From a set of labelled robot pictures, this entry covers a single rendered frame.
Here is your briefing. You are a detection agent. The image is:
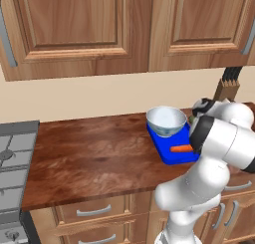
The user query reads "grey cupboard handle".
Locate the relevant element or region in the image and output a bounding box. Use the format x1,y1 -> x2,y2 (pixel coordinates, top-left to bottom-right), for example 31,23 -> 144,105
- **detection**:
240,18 -> 255,56
0,0 -> 19,69
223,199 -> 240,228
211,202 -> 226,231

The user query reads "orange carrot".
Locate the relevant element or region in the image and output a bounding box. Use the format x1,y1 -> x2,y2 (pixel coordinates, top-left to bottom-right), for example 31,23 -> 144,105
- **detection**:
169,143 -> 194,154

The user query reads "grey oven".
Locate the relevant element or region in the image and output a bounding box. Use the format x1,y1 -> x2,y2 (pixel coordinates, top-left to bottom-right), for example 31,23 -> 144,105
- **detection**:
0,210 -> 33,244

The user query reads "wooden base cupboard door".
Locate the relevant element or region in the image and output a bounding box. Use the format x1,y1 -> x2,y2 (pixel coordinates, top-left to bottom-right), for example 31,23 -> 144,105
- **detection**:
226,193 -> 255,244
193,201 -> 230,244

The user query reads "oven knob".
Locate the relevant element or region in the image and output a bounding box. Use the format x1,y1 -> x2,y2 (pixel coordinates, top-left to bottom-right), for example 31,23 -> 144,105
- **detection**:
7,230 -> 20,242

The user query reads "wooden drawer front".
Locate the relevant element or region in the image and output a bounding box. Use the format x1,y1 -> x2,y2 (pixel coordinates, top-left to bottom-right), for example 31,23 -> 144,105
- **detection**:
58,220 -> 130,244
221,170 -> 255,198
54,194 -> 129,226

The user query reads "blue tray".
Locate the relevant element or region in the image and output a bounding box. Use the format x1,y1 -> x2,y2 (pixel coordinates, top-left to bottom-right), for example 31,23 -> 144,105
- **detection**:
146,122 -> 201,166

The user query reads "wooden wall cupboard door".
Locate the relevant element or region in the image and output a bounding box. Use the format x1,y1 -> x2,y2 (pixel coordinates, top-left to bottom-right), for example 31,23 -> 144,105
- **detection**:
0,0 -> 154,83
148,0 -> 255,73

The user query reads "grey hob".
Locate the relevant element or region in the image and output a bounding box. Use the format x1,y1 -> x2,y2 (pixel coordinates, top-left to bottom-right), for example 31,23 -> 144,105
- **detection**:
0,120 -> 41,223

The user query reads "wooden knife block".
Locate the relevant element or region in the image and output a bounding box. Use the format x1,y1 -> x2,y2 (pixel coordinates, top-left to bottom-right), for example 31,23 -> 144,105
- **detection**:
213,66 -> 244,104

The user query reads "grey drawer handle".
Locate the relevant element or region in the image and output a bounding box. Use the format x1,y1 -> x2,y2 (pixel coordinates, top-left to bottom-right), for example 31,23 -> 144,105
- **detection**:
76,233 -> 118,244
224,180 -> 254,192
76,204 -> 113,218

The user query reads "white ceramic bowl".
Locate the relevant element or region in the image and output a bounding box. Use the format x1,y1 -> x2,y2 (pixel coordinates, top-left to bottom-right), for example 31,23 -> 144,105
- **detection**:
145,106 -> 188,138

